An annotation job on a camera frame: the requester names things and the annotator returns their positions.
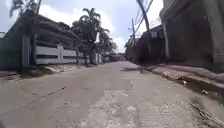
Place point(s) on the leaning utility pole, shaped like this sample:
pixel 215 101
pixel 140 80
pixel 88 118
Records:
pixel 146 30

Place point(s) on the grey concrete road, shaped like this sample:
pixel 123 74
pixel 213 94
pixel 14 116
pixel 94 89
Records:
pixel 110 96

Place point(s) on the dark concrete building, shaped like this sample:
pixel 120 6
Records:
pixel 193 33

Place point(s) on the palm trees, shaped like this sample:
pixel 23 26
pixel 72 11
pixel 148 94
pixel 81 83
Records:
pixel 90 33

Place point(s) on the raised concrete kerb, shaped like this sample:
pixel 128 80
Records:
pixel 193 77

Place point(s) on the building with white fence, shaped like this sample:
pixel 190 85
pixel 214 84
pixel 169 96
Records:
pixel 50 46

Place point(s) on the low dark wall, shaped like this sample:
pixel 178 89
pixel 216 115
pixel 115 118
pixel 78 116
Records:
pixel 140 48

